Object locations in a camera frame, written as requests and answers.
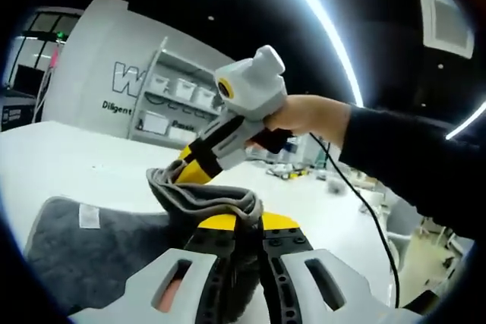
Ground grey towel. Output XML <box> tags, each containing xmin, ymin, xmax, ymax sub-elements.
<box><xmin>24</xmin><ymin>159</ymin><xmax>267</xmax><ymax>317</ymax></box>

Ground person's left hand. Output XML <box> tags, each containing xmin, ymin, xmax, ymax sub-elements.
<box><xmin>157</xmin><ymin>276</ymin><xmax>182</xmax><ymax>310</ymax></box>

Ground person's right hand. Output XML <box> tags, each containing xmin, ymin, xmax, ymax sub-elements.
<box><xmin>245</xmin><ymin>94</ymin><xmax>352</xmax><ymax>149</ymax></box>

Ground row of white storage boxes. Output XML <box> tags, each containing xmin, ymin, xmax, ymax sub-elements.
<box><xmin>138</xmin><ymin>75</ymin><xmax>220</xmax><ymax>143</ymax></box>

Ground small yellow black parts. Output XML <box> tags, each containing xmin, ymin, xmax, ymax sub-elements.
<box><xmin>265</xmin><ymin>162</ymin><xmax>311</xmax><ymax>181</ymax></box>

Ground grey metal shelf unit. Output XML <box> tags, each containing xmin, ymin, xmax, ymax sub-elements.
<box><xmin>127</xmin><ymin>37</ymin><xmax>229</xmax><ymax>147</ymax></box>

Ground long ceiling light strip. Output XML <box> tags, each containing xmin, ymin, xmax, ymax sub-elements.
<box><xmin>273</xmin><ymin>0</ymin><xmax>366</xmax><ymax>108</ymax></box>
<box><xmin>445</xmin><ymin>99</ymin><xmax>486</xmax><ymax>142</ymax></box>

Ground black monitor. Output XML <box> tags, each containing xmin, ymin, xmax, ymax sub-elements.
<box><xmin>14</xmin><ymin>64</ymin><xmax>45</xmax><ymax>92</ymax></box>

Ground ceiling air conditioner vent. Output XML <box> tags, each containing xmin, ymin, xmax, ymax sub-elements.
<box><xmin>416</xmin><ymin>0</ymin><xmax>476</xmax><ymax>60</ymax></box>

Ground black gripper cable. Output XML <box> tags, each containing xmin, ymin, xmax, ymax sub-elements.
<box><xmin>309</xmin><ymin>132</ymin><xmax>402</xmax><ymax>309</ymax></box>

